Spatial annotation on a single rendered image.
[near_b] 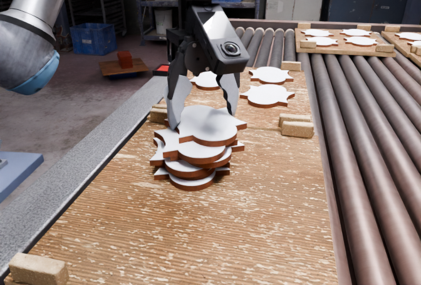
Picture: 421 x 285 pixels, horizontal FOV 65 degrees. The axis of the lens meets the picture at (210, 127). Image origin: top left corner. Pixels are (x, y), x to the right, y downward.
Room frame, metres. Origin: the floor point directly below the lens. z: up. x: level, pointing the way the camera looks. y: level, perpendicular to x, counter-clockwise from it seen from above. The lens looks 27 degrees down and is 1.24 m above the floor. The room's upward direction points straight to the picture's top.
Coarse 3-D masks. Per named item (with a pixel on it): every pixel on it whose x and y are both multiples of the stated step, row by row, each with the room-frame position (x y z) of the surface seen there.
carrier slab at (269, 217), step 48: (144, 144) 0.53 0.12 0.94; (288, 144) 0.53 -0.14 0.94; (96, 192) 0.39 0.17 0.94; (144, 192) 0.39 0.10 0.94; (192, 192) 0.39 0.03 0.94; (240, 192) 0.39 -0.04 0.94; (288, 192) 0.39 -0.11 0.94; (48, 240) 0.30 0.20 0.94; (96, 240) 0.30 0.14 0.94; (144, 240) 0.30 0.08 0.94; (192, 240) 0.30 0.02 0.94; (240, 240) 0.30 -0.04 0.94; (288, 240) 0.30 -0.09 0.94
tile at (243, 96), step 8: (256, 88) 0.79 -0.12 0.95; (264, 88) 0.79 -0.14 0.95; (272, 88) 0.79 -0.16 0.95; (280, 88) 0.79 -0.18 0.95; (240, 96) 0.75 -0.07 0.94; (248, 96) 0.73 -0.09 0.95; (256, 96) 0.73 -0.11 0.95; (264, 96) 0.73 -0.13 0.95; (272, 96) 0.73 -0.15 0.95; (280, 96) 0.73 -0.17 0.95; (288, 96) 0.74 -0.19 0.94; (256, 104) 0.70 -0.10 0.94; (264, 104) 0.69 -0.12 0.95; (272, 104) 0.70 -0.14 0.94; (280, 104) 0.71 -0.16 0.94
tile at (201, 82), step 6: (204, 72) 0.92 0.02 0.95; (210, 72) 0.92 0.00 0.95; (198, 78) 0.87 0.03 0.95; (204, 78) 0.87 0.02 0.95; (210, 78) 0.87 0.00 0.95; (192, 84) 0.85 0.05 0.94; (198, 84) 0.82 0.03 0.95; (204, 84) 0.82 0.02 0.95; (210, 84) 0.82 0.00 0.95; (216, 84) 0.82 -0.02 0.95; (210, 90) 0.80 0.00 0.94
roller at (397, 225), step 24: (336, 72) 1.01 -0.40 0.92; (336, 96) 0.87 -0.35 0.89; (360, 120) 0.66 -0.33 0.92; (360, 144) 0.57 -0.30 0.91; (384, 168) 0.48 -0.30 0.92; (384, 192) 0.41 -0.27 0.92; (384, 216) 0.37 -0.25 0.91; (408, 216) 0.36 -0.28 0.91; (408, 240) 0.31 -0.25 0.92; (408, 264) 0.28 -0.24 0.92
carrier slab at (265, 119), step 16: (240, 80) 0.88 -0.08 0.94; (304, 80) 0.88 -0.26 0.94; (192, 96) 0.76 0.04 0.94; (208, 96) 0.76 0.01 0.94; (304, 96) 0.76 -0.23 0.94; (240, 112) 0.67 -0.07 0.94; (256, 112) 0.67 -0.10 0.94; (272, 112) 0.67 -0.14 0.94; (288, 112) 0.67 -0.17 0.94; (304, 112) 0.67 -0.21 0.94; (256, 128) 0.60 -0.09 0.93; (272, 128) 0.59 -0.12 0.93
